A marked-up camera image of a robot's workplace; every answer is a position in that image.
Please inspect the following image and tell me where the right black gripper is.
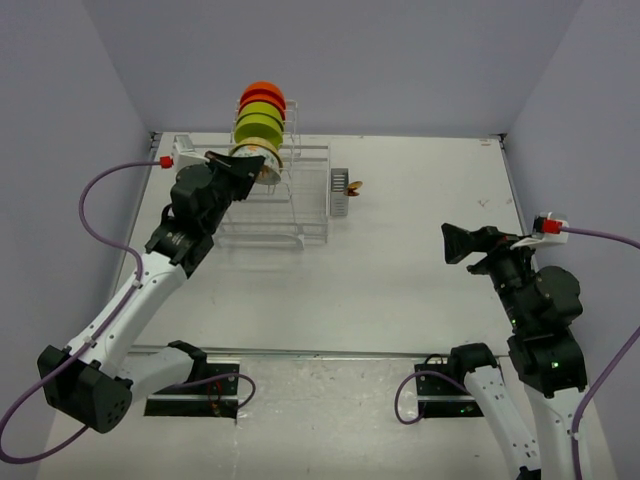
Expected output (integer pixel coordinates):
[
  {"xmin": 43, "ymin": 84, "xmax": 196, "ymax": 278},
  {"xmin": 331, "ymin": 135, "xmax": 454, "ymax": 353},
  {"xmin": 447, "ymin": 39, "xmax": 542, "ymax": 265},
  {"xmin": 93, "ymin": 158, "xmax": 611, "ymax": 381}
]
[{"xmin": 441, "ymin": 220, "xmax": 543, "ymax": 328}]

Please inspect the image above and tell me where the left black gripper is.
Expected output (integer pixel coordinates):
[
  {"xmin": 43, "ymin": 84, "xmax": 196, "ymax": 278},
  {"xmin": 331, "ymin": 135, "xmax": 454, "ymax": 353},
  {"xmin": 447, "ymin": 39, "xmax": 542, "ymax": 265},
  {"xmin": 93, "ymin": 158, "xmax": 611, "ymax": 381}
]
[{"xmin": 202, "ymin": 150, "xmax": 266, "ymax": 232}]

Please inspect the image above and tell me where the yellow sun pattern bowl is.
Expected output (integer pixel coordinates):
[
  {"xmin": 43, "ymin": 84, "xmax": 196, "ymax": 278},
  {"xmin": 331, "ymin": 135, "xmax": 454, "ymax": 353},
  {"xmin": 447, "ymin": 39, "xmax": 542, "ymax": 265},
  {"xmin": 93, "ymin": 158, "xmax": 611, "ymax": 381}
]
[{"xmin": 229, "ymin": 137, "xmax": 281, "ymax": 163}]

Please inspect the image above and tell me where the white floral ceramic bowl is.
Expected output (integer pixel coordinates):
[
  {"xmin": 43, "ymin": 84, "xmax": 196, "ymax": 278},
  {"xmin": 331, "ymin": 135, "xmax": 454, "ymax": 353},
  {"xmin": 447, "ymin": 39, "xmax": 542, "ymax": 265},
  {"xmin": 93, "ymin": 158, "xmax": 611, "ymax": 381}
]
[{"xmin": 256, "ymin": 157, "xmax": 281, "ymax": 186}]

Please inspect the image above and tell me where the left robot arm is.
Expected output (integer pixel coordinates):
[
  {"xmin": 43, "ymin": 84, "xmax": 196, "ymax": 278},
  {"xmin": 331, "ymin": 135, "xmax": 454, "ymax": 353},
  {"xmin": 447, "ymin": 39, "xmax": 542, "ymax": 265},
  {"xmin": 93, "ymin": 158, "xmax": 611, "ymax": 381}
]
[{"xmin": 37, "ymin": 152, "xmax": 265, "ymax": 433}]

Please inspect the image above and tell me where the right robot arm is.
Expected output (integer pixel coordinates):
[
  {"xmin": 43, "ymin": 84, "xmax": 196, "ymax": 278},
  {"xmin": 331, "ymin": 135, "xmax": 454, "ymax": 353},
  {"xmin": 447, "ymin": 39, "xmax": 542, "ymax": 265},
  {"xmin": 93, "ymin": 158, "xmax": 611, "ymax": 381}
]
[{"xmin": 441, "ymin": 216, "xmax": 593, "ymax": 479}]

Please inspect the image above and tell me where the front lime green bowl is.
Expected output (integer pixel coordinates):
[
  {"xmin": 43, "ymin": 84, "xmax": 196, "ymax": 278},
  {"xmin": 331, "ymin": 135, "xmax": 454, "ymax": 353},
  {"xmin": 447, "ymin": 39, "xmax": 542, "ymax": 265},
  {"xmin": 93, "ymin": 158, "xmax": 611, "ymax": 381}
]
[{"xmin": 233, "ymin": 113, "xmax": 284, "ymax": 149}]

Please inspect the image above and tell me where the lime green bowl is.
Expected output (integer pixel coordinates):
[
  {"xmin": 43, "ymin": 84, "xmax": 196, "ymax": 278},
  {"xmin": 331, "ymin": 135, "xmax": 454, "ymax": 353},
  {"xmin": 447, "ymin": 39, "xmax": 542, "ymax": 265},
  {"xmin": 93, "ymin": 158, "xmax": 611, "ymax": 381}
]
[
  {"xmin": 237, "ymin": 101, "xmax": 286, "ymax": 123},
  {"xmin": 233, "ymin": 113, "xmax": 284, "ymax": 149}
]

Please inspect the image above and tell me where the rear lime green bowl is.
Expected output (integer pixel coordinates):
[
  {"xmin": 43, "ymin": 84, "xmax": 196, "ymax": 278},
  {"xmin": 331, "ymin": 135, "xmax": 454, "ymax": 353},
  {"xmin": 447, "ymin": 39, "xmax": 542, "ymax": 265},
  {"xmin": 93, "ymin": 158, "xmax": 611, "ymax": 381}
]
[{"xmin": 237, "ymin": 101, "xmax": 286, "ymax": 123}]

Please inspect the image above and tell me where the front orange bowl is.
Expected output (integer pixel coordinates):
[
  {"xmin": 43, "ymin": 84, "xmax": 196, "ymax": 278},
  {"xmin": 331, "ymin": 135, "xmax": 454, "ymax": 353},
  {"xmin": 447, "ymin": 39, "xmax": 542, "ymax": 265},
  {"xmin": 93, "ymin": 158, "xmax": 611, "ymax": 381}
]
[{"xmin": 240, "ymin": 93, "xmax": 286, "ymax": 116}]

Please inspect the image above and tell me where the orange bowl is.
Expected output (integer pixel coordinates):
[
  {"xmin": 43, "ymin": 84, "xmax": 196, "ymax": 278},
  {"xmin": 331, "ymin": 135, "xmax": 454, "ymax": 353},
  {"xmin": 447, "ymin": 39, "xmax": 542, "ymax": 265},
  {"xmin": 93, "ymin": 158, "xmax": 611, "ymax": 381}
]
[
  {"xmin": 240, "ymin": 93, "xmax": 286, "ymax": 116},
  {"xmin": 240, "ymin": 81, "xmax": 286, "ymax": 103}
]

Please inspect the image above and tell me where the rear orange bowl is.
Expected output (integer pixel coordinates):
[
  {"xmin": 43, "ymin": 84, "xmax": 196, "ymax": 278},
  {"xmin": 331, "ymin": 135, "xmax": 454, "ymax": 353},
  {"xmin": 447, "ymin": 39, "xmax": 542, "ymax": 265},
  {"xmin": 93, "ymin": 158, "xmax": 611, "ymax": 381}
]
[{"xmin": 240, "ymin": 81, "xmax": 286, "ymax": 103}]

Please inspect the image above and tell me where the grey cutlery holder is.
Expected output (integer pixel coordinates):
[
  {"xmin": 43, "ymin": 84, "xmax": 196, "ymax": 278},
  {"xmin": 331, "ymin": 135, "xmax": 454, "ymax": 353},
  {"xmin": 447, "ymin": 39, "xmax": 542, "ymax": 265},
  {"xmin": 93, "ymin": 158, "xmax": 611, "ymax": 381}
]
[{"xmin": 329, "ymin": 168, "xmax": 349, "ymax": 217}]

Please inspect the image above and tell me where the small brown object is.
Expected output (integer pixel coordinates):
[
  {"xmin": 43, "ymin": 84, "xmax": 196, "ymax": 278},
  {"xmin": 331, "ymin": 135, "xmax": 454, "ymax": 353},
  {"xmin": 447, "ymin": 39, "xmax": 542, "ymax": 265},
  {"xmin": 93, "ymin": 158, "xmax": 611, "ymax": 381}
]
[{"xmin": 345, "ymin": 181, "xmax": 363, "ymax": 197}]

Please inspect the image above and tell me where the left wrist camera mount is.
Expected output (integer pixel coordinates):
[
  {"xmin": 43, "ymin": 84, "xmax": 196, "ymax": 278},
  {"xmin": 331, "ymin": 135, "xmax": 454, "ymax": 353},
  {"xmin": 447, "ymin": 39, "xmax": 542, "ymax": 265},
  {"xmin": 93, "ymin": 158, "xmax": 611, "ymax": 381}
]
[{"xmin": 158, "ymin": 134, "xmax": 208, "ymax": 172}]

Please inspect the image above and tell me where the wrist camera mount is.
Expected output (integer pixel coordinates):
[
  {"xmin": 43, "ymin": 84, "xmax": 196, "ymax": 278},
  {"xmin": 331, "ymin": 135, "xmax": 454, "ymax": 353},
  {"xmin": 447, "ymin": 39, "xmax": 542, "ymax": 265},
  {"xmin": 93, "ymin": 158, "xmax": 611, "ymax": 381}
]
[
  {"xmin": 511, "ymin": 212, "xmax": 569, "ymax": 250},
  {"xmin": 158, "ymin": 134, "xmax": 208, "ymax": 172}
]

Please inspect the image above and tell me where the white wire dish rack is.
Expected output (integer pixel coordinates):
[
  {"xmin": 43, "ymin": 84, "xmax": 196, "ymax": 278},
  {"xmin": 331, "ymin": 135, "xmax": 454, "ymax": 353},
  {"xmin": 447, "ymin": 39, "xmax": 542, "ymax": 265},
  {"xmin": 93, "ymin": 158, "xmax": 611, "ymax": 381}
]
[{"xmin": 215, "ymin": 100, "xmax": 331, "ymax": 250}]

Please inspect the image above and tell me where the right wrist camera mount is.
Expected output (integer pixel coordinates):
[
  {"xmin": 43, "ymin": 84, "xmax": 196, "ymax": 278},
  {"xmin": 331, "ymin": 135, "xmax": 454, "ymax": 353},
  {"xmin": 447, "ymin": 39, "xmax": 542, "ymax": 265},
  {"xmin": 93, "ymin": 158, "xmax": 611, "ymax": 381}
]
[{"xmin": 511, "ymin": 212, "xmax": 569, "ymax": 250}]

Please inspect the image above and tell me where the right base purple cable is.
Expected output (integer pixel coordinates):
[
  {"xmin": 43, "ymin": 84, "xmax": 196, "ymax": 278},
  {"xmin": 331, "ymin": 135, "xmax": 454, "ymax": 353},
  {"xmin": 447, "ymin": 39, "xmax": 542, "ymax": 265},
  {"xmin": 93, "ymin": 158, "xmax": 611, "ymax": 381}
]
[{"xmin": 394, "ymin": 370, "xmax": 471, "ymax": 426}]

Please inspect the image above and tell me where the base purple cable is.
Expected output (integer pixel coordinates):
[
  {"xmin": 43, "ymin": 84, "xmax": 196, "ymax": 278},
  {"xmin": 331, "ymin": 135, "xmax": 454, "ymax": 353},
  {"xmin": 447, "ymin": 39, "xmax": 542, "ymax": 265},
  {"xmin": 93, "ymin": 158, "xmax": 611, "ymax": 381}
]
[
  {"xmin": 174, "ymin": 373, "xmax": 257, "ymax": 416},
  {"xmin": 394, "ymin": 370, "xmax": 471, "ymax": 426}
]

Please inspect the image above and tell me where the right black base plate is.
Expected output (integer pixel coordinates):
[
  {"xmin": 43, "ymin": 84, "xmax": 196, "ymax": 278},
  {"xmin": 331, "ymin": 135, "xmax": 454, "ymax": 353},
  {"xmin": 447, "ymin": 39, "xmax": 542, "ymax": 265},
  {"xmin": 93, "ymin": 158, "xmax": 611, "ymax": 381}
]
[{"xmin": 415, "ymin": 375, "xmax": 483, "ymax": 419}]

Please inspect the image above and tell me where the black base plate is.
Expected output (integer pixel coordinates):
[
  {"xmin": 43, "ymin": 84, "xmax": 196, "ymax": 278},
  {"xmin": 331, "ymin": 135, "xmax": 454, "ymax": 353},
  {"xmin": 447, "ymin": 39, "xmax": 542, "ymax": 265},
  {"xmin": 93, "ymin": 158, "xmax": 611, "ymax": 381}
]
[
  {"xmin": 144, "ymin": 362, "xmax": 240, "ymax": 420},
  {"xmin": 415, "ymin": 375, "xmax": 483, "ymax": 419}
]

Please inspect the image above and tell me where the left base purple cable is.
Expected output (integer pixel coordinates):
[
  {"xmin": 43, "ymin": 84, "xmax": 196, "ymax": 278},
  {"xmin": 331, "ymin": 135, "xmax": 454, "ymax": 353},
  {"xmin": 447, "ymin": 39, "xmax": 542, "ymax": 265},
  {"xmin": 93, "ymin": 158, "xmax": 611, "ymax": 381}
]
[{"xmin": 174, "ymin": 373, "xmax": 257, "ymax": 416}]

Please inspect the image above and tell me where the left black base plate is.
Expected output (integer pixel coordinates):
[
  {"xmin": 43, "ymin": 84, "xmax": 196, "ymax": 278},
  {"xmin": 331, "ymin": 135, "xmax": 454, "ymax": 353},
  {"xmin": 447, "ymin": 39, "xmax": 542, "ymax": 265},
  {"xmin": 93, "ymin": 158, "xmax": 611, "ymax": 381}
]
[{"xmin": 144, "ymin": 362, "xmax": 240, "ymax": 420}]

